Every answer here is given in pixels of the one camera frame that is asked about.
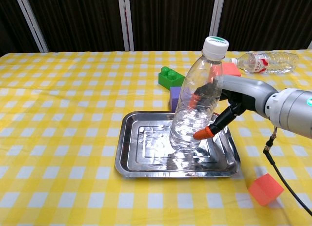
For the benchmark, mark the yellow white checked tablecloth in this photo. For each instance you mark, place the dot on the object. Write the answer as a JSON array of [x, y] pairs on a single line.
[[61, 138]]

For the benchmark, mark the small orange foam cube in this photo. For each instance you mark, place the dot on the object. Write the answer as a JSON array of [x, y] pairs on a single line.
[[265, 190]]

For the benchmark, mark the purple foam cube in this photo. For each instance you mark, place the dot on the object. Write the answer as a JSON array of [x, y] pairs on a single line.
[[175, 99]]

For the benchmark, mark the green plastic building block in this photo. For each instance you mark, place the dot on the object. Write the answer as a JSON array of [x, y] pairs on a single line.
[[170, 79]]

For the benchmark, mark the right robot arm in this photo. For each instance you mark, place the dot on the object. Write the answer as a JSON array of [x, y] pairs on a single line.
[[292, 111]]

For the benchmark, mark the white frame post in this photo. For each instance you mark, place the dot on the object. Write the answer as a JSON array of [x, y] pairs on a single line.
[[310, 45], [217, 13], [126, 23], [31, 23]]

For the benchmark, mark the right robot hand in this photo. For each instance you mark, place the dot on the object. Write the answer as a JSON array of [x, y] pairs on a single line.
[[246, 91]]

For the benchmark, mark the large orange foam cube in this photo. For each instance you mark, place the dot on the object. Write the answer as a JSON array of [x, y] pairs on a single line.
[[230, 69]]

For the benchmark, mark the black pleated curtain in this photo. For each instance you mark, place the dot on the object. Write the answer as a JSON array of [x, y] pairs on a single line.
[[80, 18]]

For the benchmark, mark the rectangular metal tray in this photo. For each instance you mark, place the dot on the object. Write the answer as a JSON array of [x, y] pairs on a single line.
[[146, 148]]

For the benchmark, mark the clear bottle red label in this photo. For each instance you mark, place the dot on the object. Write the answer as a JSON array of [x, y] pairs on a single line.
[[265, 62]]

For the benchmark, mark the clear bottle green-print cap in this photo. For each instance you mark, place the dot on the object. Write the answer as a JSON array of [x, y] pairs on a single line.
[[195, 101]]

